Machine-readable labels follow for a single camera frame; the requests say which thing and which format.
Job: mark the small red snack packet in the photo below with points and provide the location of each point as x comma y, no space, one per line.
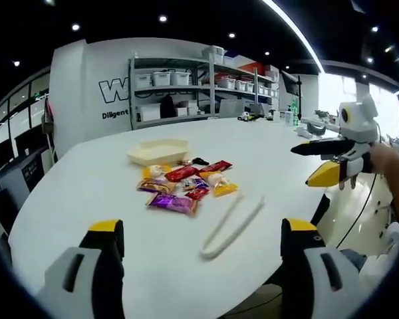
197,194

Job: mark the small colourful candy packet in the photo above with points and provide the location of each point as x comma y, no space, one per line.
194,184

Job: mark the clear plastic bottle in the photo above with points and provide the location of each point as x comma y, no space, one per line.
294,114

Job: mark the cream plastic tray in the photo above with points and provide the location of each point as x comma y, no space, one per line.
158,153

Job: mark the person's right hand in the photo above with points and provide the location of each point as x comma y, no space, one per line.
384,157

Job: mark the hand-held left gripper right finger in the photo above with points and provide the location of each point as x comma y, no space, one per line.
316,282

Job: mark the white and yellow toy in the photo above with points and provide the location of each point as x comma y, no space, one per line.
244,116

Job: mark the black monitor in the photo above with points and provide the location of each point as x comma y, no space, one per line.
290,82

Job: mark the person's white clothing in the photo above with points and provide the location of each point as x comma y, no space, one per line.
382,252

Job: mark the white storage bin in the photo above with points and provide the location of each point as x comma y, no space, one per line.
143,80
179,78
161,78

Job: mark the yellow bun packet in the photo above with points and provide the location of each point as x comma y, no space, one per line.
223,186
156,171

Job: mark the grey open laptop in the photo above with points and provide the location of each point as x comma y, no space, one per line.
231,108

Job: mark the small brown candy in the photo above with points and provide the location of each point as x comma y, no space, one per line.
185,161

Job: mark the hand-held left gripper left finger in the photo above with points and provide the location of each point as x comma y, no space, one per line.
83,279

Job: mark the small black object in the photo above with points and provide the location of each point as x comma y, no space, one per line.
200,161

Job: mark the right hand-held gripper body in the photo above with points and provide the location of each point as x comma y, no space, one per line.
359,126

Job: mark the large purple snack packet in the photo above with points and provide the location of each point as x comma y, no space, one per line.
173,203

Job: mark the grey metal shelf unit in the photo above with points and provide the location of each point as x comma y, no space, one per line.
206,87

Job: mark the purple and gold snack packet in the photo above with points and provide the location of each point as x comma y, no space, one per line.
155,185

